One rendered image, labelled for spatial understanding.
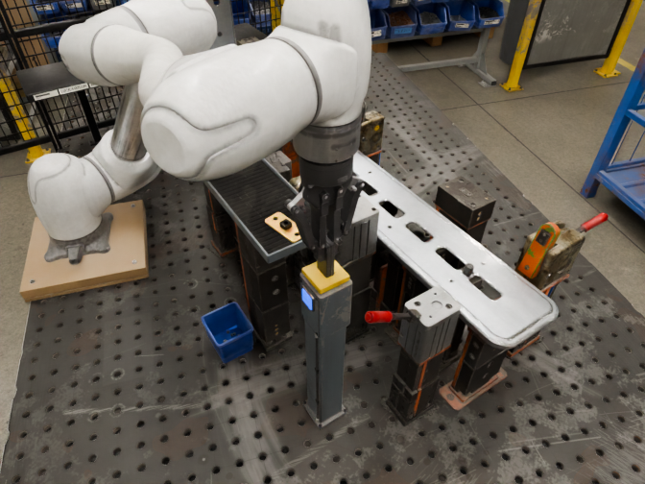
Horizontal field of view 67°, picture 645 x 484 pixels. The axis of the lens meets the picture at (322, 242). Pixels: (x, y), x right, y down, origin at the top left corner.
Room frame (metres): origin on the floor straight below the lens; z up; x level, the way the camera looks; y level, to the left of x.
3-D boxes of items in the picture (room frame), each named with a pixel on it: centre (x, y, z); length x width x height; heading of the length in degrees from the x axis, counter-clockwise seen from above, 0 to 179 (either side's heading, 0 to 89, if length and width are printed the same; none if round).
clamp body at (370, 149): (1.31, -0.13, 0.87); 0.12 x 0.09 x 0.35; 123
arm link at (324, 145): (0.57, -0.01, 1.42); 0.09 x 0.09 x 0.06
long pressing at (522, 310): (1.15, -0.04, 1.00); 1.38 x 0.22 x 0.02; 33
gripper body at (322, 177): (0.57, -0.01, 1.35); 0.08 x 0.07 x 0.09; 123
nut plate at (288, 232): (0.68, 0.07, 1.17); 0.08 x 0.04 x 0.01; 44
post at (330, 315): (0.57, -0.01, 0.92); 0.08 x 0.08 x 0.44; 33
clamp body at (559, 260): (0.77, -0.50, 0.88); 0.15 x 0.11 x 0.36; 123
